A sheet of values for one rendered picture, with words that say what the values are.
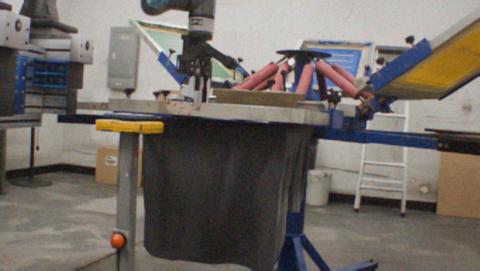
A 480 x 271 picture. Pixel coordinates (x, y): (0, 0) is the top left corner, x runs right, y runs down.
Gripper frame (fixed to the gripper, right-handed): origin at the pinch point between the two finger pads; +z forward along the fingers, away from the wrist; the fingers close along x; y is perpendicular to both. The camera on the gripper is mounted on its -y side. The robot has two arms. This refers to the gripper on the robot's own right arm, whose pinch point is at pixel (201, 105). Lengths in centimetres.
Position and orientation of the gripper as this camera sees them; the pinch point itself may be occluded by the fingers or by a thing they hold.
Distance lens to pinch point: 153.7
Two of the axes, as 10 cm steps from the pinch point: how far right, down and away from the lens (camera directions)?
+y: -9.5, -0.8, 2.9
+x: -2.9, 0.1, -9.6
